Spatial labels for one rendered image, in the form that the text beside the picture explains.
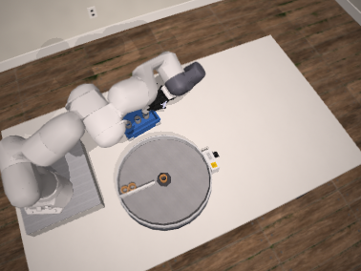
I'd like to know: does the grey round table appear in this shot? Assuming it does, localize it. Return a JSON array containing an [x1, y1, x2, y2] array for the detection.
[[116, 135, 220, 231]]

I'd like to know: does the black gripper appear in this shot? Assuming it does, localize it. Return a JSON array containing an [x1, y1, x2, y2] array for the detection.
[[142, 85, 169, 114]]

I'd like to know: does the blue crate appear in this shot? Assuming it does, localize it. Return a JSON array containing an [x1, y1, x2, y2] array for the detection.
[[122, 110, 161, 142]]

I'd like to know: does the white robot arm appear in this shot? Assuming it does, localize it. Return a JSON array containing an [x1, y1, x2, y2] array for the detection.
[[0, 52, 205, 215]]

